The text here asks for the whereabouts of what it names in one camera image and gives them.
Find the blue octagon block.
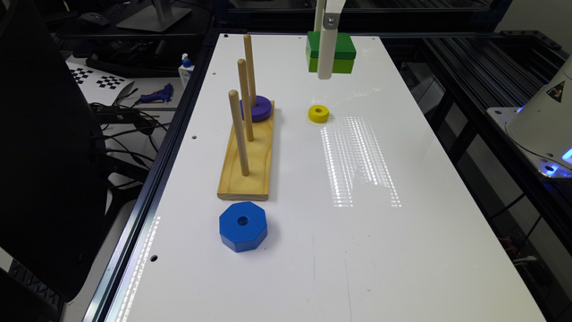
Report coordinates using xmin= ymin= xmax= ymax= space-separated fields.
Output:
xmin=219 ymin=201 xmax=267 ymax=252

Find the checkerboard calibration sheet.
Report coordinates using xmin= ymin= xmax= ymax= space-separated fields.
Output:
xmin=67 ymin=62 xmax=133 ymax=106

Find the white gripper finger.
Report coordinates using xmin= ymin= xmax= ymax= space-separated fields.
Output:
xmin=317 ymin=0 xmax=346 ymax=80
xmin=314 ymin=0 xmax=325 ymax=32

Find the black computer mouse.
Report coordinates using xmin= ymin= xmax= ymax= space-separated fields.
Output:
xmin=77 ymin=13 xmax=109 ymax=29

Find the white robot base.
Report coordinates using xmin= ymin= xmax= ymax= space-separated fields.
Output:
xmin=487 ymin=60 xmax=572 ymax=179

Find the blue glue gun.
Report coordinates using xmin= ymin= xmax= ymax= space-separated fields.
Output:
xmin=139 ymin=83 xmax=173 ymax=103

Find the middle wooden peg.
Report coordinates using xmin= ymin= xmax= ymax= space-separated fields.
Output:
xmin=237 ymin=58 xmax=254 ymax=142

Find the yellow ring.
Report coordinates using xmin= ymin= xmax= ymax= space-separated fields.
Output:
xmin=307 ymin=104 xmax=331 ymax=124

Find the white lotion bottle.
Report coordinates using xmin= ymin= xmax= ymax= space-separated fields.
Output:
xmin=178 ymin=53 xmax=194 ymax=87

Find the silver monitor stand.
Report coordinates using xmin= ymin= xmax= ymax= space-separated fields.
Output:
xmin=116 ymin=0 xmax=192 ymax=32

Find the rear wooden peg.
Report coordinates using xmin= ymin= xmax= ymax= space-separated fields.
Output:
xmin=243 ymin=34 xmax=257 ymax=107

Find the wooden peg base board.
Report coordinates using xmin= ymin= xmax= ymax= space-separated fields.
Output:
xmin=217 ymin=114 xmax=273 ymax=201

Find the black cables bundle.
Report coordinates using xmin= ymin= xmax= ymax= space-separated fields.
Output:
xmin=88 ymin=101 xmax=171 ymax=184

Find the front wooden peg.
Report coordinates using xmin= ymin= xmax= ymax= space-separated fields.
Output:
xmin=228 ymin=89 xmax=249 ymax=176

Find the green square block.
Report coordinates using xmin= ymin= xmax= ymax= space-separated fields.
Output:
xmin=306 ymin=31 xmax=357 ymax=74

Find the purple ring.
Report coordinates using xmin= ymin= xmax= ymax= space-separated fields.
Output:
xmin=240 ymin=95 xmax=273 ymax=123

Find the black monitor back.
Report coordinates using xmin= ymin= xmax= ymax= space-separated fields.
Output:
xmin=1 ymin=0 xmax=107 ymax=301

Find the wooden peg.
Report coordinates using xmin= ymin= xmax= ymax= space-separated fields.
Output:
xmin=237 ymin=58 xmax=254 ymax=142
xmin=228 ymin=89 xmax=249 ymax=176
xmin=243 ymin=34 xmax=257 ymax=107

